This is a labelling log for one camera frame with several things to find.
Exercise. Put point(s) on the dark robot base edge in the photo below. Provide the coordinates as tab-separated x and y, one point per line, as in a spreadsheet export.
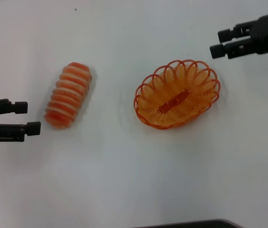
195	224

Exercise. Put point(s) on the orange white striped bread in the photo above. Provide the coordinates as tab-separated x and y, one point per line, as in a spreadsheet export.
68	95

